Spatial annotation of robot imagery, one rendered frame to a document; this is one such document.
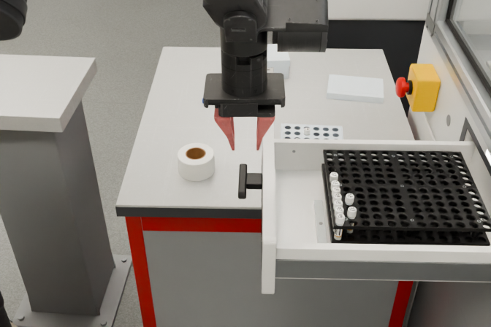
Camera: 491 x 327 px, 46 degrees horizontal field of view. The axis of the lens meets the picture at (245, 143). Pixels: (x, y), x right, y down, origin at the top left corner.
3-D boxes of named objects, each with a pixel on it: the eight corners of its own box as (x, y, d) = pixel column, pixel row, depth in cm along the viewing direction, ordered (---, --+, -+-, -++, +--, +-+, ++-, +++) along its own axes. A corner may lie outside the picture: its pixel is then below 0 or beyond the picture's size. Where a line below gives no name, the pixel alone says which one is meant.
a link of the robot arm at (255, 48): (221, -9, 70) (216, 11, 66) (278, -9, 70) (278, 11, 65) (222, 43, 74) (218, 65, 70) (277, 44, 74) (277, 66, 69)
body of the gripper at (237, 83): (285, 112, 73) (286, 58, 68) (203, 112, 73) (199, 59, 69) (283, 85, 78) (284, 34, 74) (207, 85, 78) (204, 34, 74)
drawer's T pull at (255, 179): (237, 201, 85) (237, 193, 84) (239, 168, 91) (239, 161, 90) (262, 201, 85) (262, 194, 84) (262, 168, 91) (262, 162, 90)
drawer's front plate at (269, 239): (261, 296, 81) (262, 240, 75) (261, 166, 104) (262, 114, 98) (274, 296, 81) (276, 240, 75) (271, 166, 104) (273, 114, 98)
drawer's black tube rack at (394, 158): (329, 258, 84) (333, 225, 81) (320, 179, 99) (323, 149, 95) (484, 260, 84) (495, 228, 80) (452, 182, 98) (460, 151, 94)
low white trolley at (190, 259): (153, 424, 150) (115, 204, 105) (181, 247, 200) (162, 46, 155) (381, 430, 149) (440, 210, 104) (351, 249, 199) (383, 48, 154)
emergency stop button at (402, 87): (396, 101, 115) (400, 83, 113) (392, 90, 118) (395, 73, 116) (411, 101, 115) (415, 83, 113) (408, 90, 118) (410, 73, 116)
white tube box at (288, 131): (278, 163, 114) (279, 147, 112) (280, 138, 121) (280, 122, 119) (343, 166, 114) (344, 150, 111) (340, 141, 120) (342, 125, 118)
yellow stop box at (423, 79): (408, 112, 115) (414, 80, 110) (401, 93, 120) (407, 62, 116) (434, 112, 115) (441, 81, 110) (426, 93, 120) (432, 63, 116)
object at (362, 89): (326, 98, 134) (326, 92, 133) (328, 79, 141) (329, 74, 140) (382, 104, 132) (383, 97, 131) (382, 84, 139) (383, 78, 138)
